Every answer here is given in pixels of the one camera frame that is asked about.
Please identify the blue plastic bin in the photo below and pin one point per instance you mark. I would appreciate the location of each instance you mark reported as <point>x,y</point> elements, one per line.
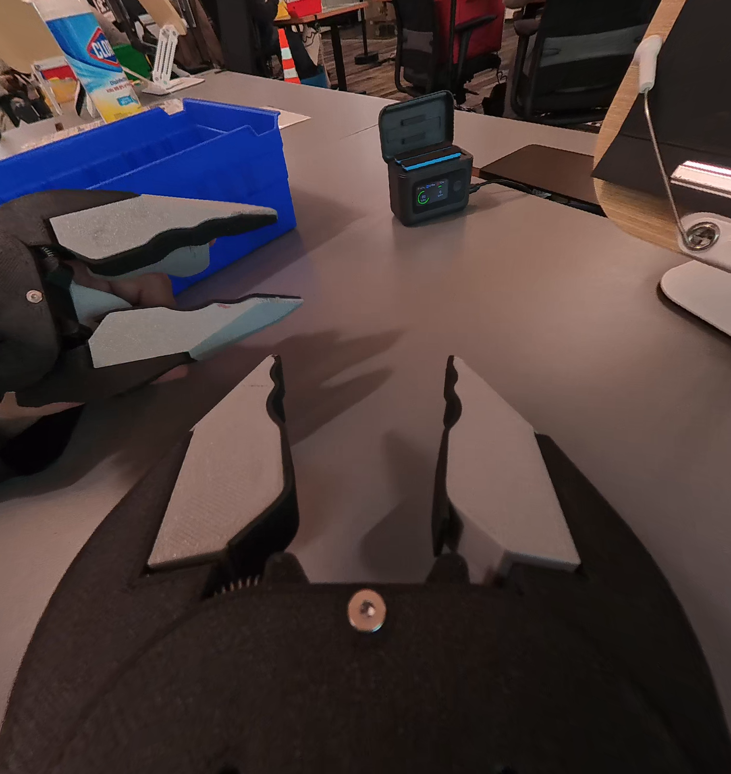
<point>160,157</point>

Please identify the white barcode label sheet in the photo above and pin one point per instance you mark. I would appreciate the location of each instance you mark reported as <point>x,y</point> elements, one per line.
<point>290,118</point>

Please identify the small beige board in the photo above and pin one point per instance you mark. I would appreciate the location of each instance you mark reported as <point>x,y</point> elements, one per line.
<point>166,13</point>

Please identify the blue yellow wipes pack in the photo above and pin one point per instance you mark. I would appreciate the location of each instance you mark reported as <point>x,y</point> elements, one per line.
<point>96,66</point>

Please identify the orange traffic cone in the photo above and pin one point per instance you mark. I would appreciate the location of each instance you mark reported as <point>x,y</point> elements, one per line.
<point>290,60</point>

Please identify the clear acrylic holder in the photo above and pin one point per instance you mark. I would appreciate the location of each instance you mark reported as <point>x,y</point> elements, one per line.
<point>57,78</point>

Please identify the dark flat desk plate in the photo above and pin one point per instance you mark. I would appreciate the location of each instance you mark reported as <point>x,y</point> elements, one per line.
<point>541,169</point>

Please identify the person's left hand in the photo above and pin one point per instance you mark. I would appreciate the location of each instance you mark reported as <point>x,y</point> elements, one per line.
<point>151,293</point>

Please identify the green box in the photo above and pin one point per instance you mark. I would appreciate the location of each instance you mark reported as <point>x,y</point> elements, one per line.
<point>130,60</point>

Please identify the white lattice stand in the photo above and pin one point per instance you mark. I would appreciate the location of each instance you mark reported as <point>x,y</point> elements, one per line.
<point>165,54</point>

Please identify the black office chair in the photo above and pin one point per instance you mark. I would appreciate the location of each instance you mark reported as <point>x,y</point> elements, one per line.
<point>417,48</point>
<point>577,54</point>

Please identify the black battery charging case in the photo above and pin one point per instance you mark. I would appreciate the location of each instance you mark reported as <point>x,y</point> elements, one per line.
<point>432,208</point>

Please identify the large beige panel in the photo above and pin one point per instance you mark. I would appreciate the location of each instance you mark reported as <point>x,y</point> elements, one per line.
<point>9,30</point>

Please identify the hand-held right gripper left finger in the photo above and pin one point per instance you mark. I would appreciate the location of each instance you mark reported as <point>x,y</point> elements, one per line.
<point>226,484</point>

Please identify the red bin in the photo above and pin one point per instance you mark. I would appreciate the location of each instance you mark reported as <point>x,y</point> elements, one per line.
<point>323,7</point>

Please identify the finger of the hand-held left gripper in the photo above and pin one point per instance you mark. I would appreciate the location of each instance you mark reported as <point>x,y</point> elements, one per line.
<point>148,332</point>
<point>130,227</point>

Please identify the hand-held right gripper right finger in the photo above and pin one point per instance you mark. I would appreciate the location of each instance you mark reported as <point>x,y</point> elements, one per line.
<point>504,484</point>

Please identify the black panel with wooden rim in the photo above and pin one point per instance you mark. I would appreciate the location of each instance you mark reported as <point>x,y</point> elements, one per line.
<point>704,90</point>

